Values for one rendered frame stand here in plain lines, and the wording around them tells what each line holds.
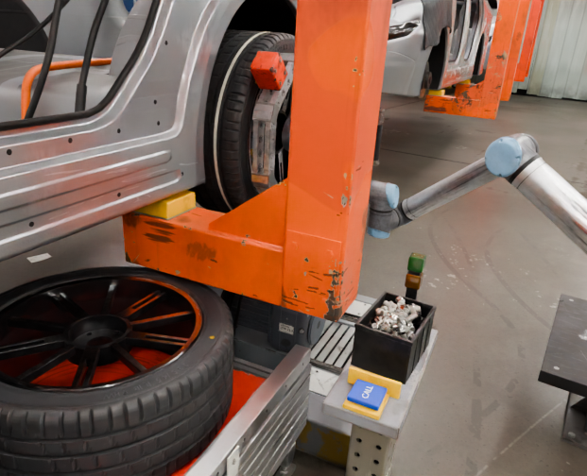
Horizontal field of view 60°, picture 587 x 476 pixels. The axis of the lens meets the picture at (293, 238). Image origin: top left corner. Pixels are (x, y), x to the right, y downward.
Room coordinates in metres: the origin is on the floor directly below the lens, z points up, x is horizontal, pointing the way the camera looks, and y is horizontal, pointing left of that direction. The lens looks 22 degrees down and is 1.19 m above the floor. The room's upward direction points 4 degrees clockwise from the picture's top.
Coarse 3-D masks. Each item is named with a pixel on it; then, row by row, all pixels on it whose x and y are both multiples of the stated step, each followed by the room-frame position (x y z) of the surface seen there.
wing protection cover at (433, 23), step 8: (424, 0) 4.36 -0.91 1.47; (432, 0) 4.40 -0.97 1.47; (440, 0) 4.51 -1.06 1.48; (448, 0) 4.75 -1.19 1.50; (424, 8) 4.34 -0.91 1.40; (432, 8) 4.40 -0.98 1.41; (440, 8) 4.51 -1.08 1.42; (448, 8) 4.77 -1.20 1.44; (424, 16) 4.34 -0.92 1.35; (432, 16) 4.40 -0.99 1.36; (440, 16) 4.52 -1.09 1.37; (448, 16) 4.80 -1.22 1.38; (424, 24) 4.33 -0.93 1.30; (432, 24) 4.40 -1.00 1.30; (440, 24) 4.53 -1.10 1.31; (448, 24) 4.80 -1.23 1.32; (424, 32) 4.32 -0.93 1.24; (432, 32) 4.40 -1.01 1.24; (440, 32) 4.54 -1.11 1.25; (424, 40) 4.32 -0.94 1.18; (432, 40) 4.40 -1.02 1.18; (424, 48) 4.31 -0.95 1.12
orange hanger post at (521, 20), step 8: (520, 0) 6.73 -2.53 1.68; (528, 0) 6.69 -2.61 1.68; (520, 8) 6.72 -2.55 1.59; (528, 8) 6.80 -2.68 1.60; (520, 16) 6.72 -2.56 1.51; (520, 24) 6.71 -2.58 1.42; (520, 32) 6.70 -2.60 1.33; (512, 40) 6.73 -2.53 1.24; (520, 40) 6.69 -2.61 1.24; (512, 48) 6.72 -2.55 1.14; (520, 48) 6.78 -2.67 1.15; (512, 56) 6.71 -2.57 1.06; (512, 64) 6.70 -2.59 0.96; (512, 72) 6.70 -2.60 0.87; (504, 80) 6.73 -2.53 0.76; (512, 80) 6.69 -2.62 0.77; (456, 88) 6.96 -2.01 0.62; (464, 88) 6.92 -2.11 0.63; (504, 88) 6.72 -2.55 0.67; (504, 96) 6.71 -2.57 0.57
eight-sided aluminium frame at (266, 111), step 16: (288, 64) 1.66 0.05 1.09; (288, 80) 1.64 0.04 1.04; (272, 96) 1.58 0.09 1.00; (256, 112) 1.55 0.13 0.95; (272, 112) 1.54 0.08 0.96; (256, 128) 1.55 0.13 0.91; (272, 128) 1.55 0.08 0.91; (256, 144) 1.55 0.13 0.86; (272, 144) 1.55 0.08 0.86; (256, 160) 1.55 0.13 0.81; (272, 160) 1.56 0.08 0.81; (256, 176) 1.55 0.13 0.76; (272, 176) 1.55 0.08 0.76
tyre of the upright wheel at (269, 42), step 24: (264, 48) 1.67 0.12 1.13; (288, 48) 1.81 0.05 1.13; (216, 72) 1.63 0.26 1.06; (240, 72) 1.60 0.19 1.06; (216, 96) 1.58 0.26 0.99; (240, 96) 1.55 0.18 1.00; (240, 120) 1.54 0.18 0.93; (216, 144) 1.54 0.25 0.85; (240, 144) 1.54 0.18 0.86; (240, 168) 1.54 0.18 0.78; (216, 192) 1.60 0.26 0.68; (240, 192) 1.55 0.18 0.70
